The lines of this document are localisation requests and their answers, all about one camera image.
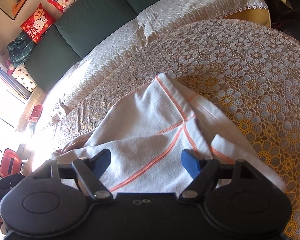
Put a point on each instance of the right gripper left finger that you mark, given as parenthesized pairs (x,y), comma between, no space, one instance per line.
(89,171)

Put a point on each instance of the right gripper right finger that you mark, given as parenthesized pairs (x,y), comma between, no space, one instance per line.
(202,171)

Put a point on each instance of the white garment orange stitching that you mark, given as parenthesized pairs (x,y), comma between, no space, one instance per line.
(146,132)

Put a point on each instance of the cream quilted sofa cover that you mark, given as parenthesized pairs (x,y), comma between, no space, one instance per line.
(153,22)

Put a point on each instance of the floral lace table cover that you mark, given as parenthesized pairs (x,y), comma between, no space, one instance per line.
(251,72)

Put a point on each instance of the cream patterned cushion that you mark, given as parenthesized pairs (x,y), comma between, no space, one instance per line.
(21,75)

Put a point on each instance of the striped curtain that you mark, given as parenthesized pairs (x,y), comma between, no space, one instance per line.
(14,85)

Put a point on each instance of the green plaid cloth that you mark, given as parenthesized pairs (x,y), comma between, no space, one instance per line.
(20,49)

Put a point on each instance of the red rabbit cushion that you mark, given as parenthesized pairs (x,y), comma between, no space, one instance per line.
(37,24)

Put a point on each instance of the dark green sofa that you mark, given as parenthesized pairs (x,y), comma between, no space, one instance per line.
(78,31)

